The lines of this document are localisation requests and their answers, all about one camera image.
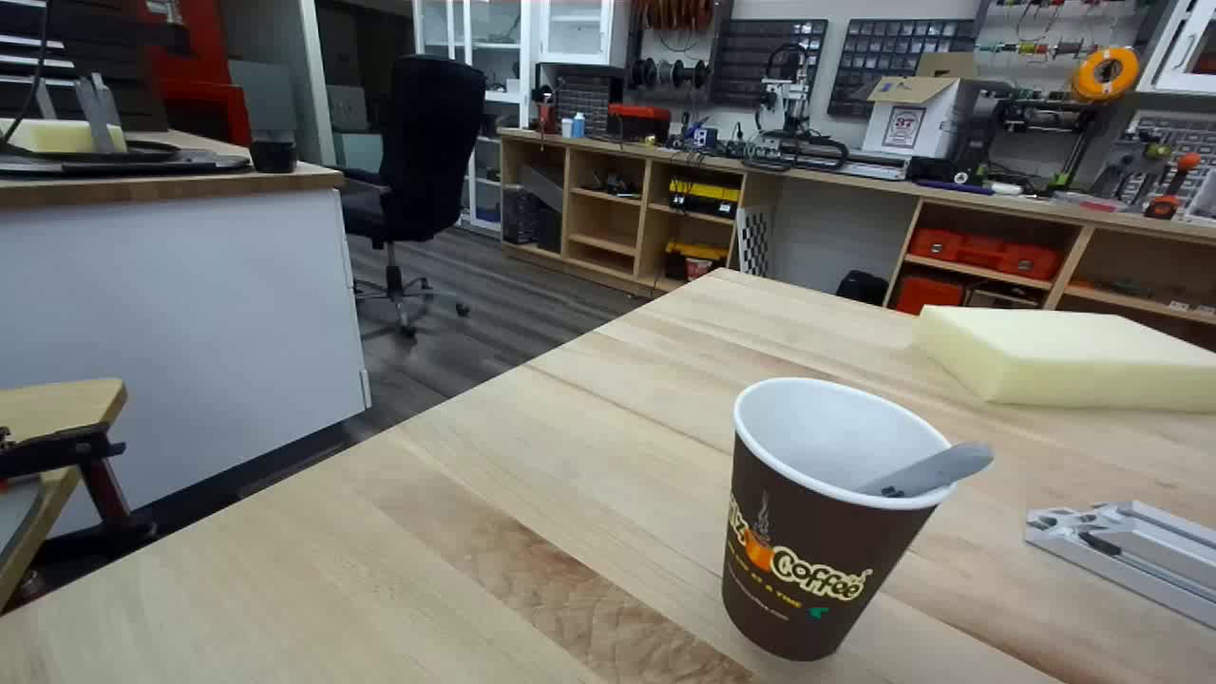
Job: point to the brown paper coffee cup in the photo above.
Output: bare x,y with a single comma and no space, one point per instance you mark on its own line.
798,571

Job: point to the yellow and black tool case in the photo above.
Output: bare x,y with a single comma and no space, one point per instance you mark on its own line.
704,194
694,255

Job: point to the long wooden shelf unit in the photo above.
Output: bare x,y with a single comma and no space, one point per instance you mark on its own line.
643,214

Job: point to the red toolbox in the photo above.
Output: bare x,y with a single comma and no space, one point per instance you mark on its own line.
634,124

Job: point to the black bag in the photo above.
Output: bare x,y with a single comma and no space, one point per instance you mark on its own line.
862,285

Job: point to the black office chair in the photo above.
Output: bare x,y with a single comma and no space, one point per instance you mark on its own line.
429,137

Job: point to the black bench machine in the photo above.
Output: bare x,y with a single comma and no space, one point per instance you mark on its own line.
790,119

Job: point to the white glass door cabinet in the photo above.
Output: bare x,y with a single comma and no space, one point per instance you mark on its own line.
494,51

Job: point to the red storage bin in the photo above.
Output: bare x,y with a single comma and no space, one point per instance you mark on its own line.
1026,262
935,244
981,252
927,293

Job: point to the dark pegboard panel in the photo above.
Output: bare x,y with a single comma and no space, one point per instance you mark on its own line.
893,47
764,63

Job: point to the white cardboard box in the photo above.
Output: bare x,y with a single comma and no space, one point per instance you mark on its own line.
912,119

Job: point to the small black box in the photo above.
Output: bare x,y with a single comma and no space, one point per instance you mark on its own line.
270,153

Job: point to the white desk with wooden top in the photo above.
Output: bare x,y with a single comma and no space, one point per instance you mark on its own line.
176,317

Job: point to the pale yellow foam block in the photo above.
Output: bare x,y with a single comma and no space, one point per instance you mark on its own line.
1066,363

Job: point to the red tool cabinet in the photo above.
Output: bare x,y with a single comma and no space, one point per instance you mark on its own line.
191,63

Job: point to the flat black tray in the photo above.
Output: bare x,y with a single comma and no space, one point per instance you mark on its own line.
137,158

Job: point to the orange filament spool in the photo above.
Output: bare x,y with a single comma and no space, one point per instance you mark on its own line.
1087,78

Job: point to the light wooden side table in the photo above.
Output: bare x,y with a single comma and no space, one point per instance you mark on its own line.
59,408

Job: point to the black and red bar clamp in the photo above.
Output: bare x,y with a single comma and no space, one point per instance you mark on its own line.
63,452

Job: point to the aluminium extrusion profile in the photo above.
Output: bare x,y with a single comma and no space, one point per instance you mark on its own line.
1141,551

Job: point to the small yellow foam slab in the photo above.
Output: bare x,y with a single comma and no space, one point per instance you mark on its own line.
52,135

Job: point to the white wall cabinet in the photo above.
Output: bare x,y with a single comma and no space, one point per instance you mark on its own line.
577,32

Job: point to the black 3D printer frame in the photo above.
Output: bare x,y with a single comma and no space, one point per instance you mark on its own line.
1012,119

